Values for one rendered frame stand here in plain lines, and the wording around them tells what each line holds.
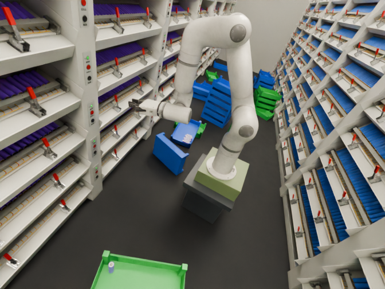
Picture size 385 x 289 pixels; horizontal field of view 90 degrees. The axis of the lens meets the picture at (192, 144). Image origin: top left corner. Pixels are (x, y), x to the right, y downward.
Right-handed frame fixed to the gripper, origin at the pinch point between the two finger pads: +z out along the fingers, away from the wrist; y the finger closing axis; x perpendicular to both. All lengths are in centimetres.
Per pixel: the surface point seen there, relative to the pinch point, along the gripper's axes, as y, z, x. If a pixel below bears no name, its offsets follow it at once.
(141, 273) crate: -60, -35, -35
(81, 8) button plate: -23.8, 0.5, 41.4
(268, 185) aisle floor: 50, -99, -79
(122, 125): 10.2, 16.7, -24.5
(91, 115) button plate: -23.0, 7.2, 2.2
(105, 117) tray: -9.6, 11.5, -6.6
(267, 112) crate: 198, -99, -76
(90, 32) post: -19.9, 1.9, 34.6
